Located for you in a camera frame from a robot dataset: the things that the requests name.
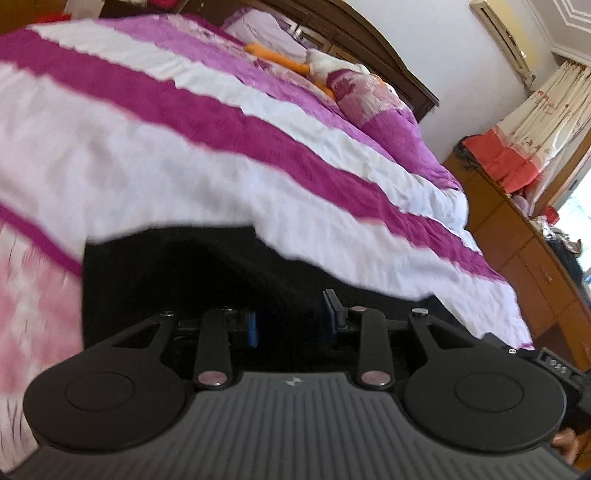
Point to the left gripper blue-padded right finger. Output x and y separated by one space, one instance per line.
375 368

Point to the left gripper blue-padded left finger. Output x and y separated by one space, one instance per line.
212 366

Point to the black garment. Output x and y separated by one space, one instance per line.
189 271

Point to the person's right hand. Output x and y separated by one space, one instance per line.
567 444

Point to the wooden dresser cabinet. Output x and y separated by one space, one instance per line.
551 304

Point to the red orange cloth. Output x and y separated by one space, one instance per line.
507 165

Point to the patterned white curtain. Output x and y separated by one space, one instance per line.
550 124

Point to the floral purple white bedspread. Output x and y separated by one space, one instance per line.
109 127

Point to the purple floral rolled quilt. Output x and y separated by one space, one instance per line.
376 109

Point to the white orange plush toy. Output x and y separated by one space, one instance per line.
316 68

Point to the dark wooden headboard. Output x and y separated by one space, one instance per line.
338 29

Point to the lavender pillow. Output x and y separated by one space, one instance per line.
251 25

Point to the red plastic bucket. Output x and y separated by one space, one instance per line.
164 5

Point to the wall air conditioner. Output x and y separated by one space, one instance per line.
509 34

